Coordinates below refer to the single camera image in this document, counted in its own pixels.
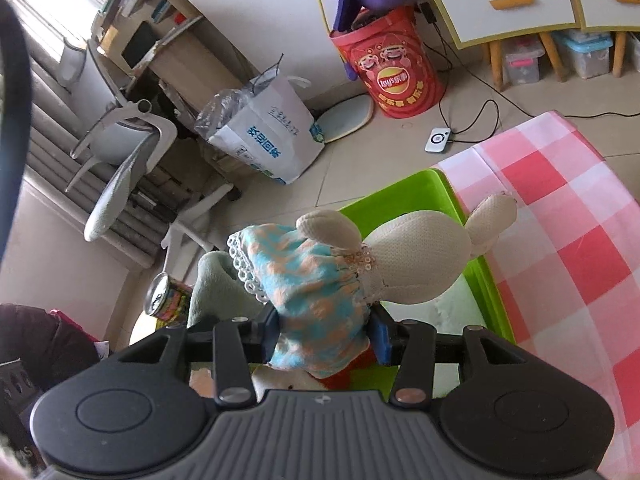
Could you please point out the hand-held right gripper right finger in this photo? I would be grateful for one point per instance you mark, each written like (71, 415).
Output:
(383, 341)

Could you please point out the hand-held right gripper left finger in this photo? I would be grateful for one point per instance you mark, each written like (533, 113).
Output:
(269, 332)

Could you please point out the bunny plush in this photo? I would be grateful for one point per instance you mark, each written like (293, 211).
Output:
(415, 260)

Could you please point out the green plastic bin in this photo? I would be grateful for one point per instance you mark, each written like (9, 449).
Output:
(480, 285)

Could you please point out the white and orange plush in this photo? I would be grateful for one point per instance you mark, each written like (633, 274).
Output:
(295, 382)

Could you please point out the dark red clothing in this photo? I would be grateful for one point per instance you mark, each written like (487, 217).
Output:
(45, 335)

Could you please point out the pale green plush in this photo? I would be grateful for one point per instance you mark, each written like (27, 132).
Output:
(215, 285)

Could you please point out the colourful tin can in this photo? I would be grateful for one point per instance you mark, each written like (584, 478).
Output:
(167, 300)

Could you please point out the white paper bag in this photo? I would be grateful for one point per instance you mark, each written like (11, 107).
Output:
(280, 130)

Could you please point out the pink checkered tablecloth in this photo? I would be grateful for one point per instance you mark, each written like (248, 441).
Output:
(575, 260)

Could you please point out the small white device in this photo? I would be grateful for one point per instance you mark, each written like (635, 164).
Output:
(439, 139)

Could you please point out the clear plastic bag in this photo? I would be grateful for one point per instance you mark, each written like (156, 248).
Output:
(220, 110)

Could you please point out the white round fan base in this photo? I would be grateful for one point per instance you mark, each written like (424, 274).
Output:
(345, 115)

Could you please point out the white office chair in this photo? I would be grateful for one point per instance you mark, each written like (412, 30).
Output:
(122, 130)

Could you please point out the red snack bucket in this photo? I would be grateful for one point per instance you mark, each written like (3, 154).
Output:
(395, 60)

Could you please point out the wooden desk with shelves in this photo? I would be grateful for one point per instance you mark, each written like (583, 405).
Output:
(172, 45)

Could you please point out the clear storage box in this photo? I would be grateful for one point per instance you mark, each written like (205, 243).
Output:
(522, 62)

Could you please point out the black monitor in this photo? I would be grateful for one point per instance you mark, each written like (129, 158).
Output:
(139, 44)

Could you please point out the black power adapter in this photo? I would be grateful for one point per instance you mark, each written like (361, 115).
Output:
(428, 12)

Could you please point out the blue lidded storage box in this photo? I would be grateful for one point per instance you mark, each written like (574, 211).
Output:
(582, 52)

